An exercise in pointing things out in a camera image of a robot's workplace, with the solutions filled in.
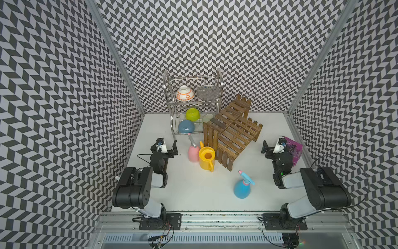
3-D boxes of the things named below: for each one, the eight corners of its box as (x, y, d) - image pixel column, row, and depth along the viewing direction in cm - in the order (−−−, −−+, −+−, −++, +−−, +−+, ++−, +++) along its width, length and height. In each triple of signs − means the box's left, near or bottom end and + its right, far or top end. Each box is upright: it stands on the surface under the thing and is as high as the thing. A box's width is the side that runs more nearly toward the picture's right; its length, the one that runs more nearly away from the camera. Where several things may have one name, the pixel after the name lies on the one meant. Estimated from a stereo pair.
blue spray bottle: (229, 191, 84) (233, 178, 70) (234, 183, 87) (239, 169, 73) (243, 201, 81) (251, 190, 67) (248, 193, 84) (256, 180, 69)
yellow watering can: (199, 173, 90) (198, 164, 81) (199, 151, 100) (199, 140, 90) (214, 173, 90) (215, 164, 81) (214, 151, 100) (214, 140, 90)
